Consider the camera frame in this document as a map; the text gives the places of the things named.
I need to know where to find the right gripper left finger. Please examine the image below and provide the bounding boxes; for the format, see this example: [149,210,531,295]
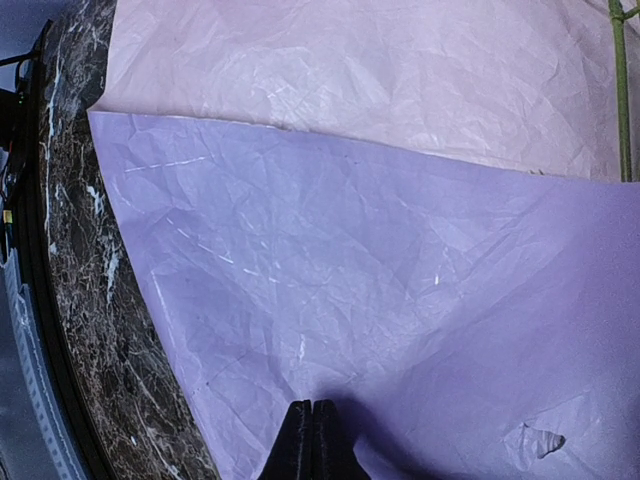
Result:
[262,400,313,480]

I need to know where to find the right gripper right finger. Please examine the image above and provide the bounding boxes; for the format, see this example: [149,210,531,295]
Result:
[312,400,368,480]

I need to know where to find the pink purple wrapping paper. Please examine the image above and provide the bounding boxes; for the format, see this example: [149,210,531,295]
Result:
[90,1,639,479]

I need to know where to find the pink carnation stem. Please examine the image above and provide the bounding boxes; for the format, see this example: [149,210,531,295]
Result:
[607,0,639,183]

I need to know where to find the white slotted cable duct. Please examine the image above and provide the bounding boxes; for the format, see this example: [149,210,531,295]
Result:
[1,249,87,480]

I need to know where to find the black front rail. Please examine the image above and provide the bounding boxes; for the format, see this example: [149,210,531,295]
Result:
[9,20,113,479]

